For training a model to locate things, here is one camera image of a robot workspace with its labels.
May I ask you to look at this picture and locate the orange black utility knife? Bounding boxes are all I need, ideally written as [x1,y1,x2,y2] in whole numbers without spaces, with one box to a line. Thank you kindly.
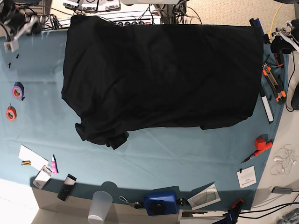
[262,63,286,105]

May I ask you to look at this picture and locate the white tangled cable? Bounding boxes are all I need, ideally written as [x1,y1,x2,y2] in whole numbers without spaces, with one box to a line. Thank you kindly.
[270,143,297,179]

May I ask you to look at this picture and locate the white black marker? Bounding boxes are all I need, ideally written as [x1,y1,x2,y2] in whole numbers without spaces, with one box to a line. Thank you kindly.
[260,85,274,123]

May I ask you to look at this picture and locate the red black tool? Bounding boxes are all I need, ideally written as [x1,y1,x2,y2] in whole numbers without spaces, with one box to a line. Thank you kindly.
[274,52,285,67]

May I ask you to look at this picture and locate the orange tape roll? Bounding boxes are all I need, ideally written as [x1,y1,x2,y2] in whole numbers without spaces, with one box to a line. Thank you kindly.
[6,106,17,121]

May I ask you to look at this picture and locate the white paper sheet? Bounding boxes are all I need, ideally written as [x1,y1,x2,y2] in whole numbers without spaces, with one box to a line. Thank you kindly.
[18,145,49,171]

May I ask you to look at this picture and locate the black printed t-shirt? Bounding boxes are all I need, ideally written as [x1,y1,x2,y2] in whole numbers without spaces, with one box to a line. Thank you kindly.
[61,15,263,149]

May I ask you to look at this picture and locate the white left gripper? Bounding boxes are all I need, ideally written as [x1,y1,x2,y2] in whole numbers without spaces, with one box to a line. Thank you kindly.
[271,20,299,54]

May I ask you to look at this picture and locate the small brass battery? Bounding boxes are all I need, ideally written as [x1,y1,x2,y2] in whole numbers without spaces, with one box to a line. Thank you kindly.
[21,161,31,166]

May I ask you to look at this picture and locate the orange plastic block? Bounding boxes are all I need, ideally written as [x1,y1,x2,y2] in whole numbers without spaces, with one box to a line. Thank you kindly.
[255,134,273,153]

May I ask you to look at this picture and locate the white packaged card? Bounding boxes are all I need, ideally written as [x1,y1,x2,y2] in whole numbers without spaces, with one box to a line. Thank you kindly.
[32,165,53,189]

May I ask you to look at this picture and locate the pink glue tube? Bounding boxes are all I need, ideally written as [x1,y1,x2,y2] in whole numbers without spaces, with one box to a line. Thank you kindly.
[51,155,58,175]

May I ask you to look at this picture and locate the blue box device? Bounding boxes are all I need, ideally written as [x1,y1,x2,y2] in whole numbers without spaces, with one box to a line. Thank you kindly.
[143,191,178,216]

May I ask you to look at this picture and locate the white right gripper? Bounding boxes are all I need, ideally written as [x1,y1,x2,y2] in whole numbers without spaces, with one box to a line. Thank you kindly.
[4,16,38,52]

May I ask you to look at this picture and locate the purple tape roll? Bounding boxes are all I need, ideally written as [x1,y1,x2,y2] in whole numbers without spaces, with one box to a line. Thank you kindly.
[12,82,25,100]

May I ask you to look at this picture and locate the clear plastic cup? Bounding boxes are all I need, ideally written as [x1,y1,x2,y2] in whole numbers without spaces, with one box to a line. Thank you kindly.
[87,191,113,224]

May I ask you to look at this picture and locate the white power strip red light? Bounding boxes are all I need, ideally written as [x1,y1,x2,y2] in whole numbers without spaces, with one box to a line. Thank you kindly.
[58,10,162,28]

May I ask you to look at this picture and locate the white printed card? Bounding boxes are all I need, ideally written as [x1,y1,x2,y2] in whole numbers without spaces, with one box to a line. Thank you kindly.
[237,166,256,189]

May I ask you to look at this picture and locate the metal carabiner clip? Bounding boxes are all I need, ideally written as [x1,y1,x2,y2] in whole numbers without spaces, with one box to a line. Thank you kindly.
[119,196,144,209]

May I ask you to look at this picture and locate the black white remote control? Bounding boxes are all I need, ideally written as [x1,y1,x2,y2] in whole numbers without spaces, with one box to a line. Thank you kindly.
[57,174,76,201]

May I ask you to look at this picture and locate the teal table cloth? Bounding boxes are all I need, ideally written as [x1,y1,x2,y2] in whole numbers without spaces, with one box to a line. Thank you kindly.
[0,31,284,210]

